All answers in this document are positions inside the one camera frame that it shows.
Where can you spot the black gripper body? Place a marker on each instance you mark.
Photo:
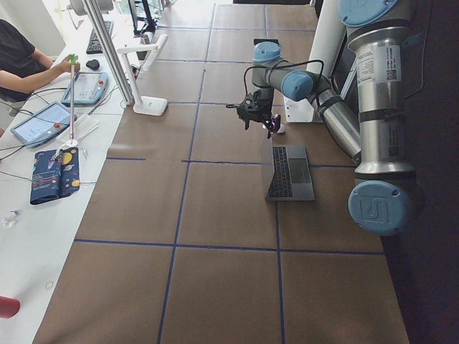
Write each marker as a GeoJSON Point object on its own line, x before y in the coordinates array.
{"type": "Point", "coordinates": [260, 112]}

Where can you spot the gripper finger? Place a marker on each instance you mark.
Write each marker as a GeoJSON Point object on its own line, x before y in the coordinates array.
{"type": "Point", "coordinates": [271, 128]}

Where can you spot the grey laptop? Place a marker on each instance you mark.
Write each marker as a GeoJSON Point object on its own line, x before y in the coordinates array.
{"type": "Point", "coordinates": [286, 173]}

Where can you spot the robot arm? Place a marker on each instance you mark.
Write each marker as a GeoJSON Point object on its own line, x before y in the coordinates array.
{"type": "Point", "coordinates": [386, 196]}

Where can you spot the white computer mouse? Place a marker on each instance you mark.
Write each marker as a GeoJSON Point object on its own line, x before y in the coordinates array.
{"type": "Point", "coordinates": [279, 129]}

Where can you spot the black mouse pad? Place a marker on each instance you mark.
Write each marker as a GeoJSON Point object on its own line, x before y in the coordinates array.
{"type": "Point", "coordinates": [259, 41]}

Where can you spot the white desk lamp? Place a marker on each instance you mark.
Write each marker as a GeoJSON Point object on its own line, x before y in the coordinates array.
{"type": "Point", "coordinates": [144, 104]}

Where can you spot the black desk mouse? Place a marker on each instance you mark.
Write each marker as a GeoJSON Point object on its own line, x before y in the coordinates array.
{"type": "Point", "coordinates": [93, 65]}

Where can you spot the person hand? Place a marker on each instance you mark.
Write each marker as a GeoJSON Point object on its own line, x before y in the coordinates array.
{"type": "Point", "coordinates": [65, 65]}

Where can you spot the far teach pendant tablet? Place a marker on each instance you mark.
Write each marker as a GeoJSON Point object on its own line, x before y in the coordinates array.
{"type": "Point", "coordinates": [89, 87]}

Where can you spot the teach pendant tablet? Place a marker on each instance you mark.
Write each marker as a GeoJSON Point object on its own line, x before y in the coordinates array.
{"type": "Point", "coordinates": [43, 126]}
{"type": "Point", "coordinates": [89, 87]}

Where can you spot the black keyboard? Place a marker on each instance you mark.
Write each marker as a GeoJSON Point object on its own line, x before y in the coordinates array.
{"type": "Point", "coordinates": [94, 45]}

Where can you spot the metal rod with green tip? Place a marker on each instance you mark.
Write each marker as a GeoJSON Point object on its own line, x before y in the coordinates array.
{"type": "Point", "coordinates": [72, 142]}

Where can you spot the space pattern pencil case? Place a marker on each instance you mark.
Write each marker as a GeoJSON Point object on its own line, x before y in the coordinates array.
{"type": "Point", "coordinates": [55, 175]}

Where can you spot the near teach pendant tablet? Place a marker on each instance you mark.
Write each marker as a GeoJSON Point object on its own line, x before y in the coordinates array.
{"type": "Point", "coordinates": [43, 126]}

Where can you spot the seated person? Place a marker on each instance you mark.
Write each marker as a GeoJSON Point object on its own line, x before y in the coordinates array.
{"type": "Point", "coordinates": [24, 68]}

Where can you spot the red cylinder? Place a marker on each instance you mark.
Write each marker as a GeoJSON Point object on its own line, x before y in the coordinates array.
{"type": "Point", "coordinates": [9, 307]}

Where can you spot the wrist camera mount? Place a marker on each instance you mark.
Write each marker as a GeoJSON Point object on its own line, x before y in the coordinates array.
{"type": "Point", "coordinates": [250, 108]}

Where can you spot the aluminium frame post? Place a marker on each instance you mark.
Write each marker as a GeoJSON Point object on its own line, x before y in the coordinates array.
{"type": "Point", "coordinates": [93, 11]}

